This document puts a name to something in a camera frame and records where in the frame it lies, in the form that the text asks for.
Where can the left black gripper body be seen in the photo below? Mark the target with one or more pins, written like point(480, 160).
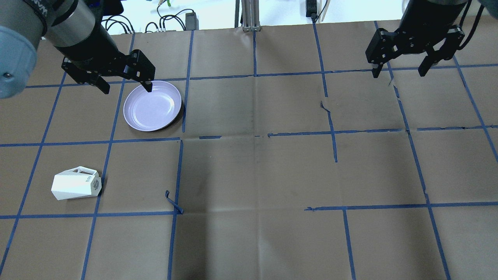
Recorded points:
point(90, 47)

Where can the brown paper table cover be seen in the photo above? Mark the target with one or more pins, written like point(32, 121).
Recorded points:
point(288, 161)

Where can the white faceted cup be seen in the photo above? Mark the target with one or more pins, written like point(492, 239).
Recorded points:
point(78, 182)

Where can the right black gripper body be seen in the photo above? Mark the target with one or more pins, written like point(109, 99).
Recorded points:
point(423, 24)

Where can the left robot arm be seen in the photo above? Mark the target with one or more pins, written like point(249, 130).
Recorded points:
point(74, 28)

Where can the black power adapter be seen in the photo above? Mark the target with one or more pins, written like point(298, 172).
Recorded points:
point(191, 21)

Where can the aluminium frame post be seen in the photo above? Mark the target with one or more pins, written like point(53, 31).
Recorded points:
point(247, 15)

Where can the lavender plate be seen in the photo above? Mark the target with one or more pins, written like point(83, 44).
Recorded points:
point(152, 111)

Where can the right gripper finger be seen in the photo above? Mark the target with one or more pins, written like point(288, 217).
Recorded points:
point(426, 65)
point(376, 70)

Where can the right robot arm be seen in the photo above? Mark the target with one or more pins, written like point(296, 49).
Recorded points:
point(433, 27)

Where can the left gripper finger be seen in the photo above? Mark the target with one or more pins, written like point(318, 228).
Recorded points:
point(148, 86)
point(101, 84)

